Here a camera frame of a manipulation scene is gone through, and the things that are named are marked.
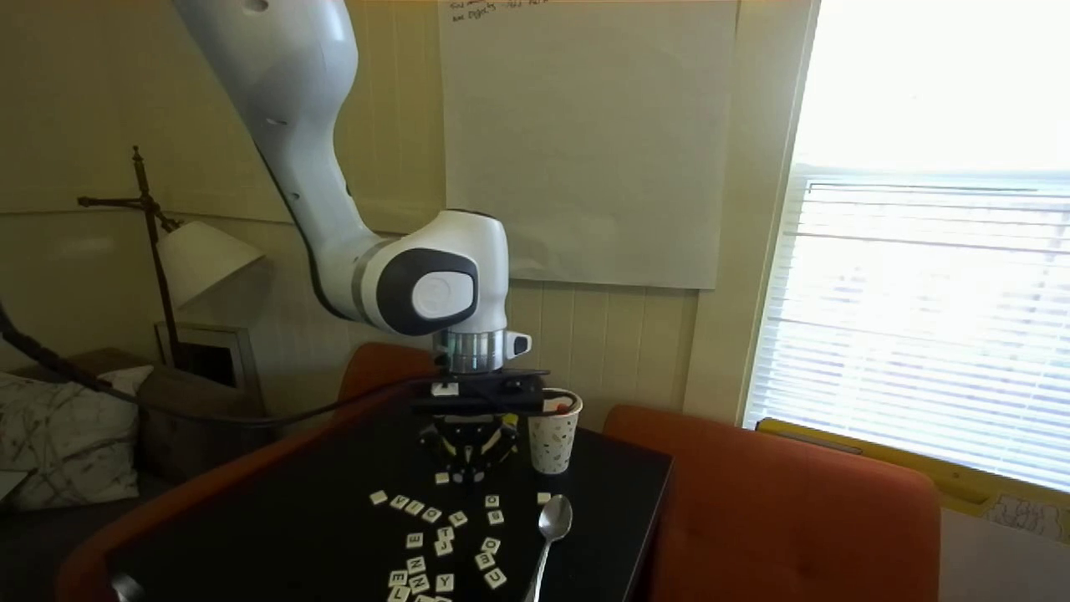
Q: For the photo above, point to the black square side table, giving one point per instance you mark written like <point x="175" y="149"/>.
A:
<point x="280" y="525"/>

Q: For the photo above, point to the white window blind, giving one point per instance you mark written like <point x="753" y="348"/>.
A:
<point x="923" y="323"/>

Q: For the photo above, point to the small white frame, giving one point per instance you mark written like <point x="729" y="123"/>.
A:
<point x="212" y="353"/>

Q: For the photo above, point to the small red object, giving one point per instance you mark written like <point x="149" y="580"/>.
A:
<point x="563" y="407"/>

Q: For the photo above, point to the brown cushion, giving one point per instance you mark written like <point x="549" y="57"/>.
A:
<point x="206" y="429"/>

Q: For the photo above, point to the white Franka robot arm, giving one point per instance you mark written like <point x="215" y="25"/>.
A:
<point x="303" y="134"/>

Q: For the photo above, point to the orange fabric armchair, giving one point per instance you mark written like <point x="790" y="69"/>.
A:
<point x="781" y="525"/>

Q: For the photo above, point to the white patterned pillow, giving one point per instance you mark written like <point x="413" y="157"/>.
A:
<point x="55" y="440"/>

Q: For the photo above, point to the yellow wooden ledge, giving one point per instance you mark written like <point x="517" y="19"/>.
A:
<point x="891" y="457"/>

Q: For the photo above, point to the metal spoon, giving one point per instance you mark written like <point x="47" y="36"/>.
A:
<point x="553" y="520"/>

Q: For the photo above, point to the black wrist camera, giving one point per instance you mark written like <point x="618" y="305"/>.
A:
<point x="488" y="393"/>

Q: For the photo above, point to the lamp with white shade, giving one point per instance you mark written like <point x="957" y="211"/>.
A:
<point x="206" y="256"/>

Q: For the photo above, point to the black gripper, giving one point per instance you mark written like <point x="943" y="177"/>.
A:
<point x="472" y="429"/>

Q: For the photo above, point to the dotted paper cup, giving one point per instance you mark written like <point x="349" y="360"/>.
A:
<point x="555" y="440"/>

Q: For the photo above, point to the cream letter tile l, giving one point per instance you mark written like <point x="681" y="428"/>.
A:
<point x="457" y="520"/>

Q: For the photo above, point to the small silver metal object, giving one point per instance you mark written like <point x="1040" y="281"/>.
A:
<point x="123" y="588"/>

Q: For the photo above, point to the large white paper sheet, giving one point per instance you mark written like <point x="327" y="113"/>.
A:
<point x="579" y="145"/>

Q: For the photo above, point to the orange fabric sofa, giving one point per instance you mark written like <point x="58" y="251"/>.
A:
<point x="379" y="370"/>

